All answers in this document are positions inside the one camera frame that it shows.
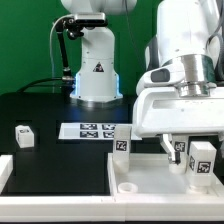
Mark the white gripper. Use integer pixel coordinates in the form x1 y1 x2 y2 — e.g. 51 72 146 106
132 64 224 165

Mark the white square table top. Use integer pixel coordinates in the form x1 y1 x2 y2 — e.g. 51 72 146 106
107 152 224 197

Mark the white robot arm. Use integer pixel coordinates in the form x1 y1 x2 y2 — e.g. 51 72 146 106
61 0 224 164

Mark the white marker tag plate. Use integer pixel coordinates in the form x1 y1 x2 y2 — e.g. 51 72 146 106
58 122 143 141

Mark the white U-shaped boundary fence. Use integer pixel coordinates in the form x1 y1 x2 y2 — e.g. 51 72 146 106
0 154 224 223

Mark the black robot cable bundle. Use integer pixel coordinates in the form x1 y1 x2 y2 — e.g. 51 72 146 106
16 14 76 94

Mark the black camera on mount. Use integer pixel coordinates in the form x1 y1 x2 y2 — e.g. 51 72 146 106
64 13 108 40

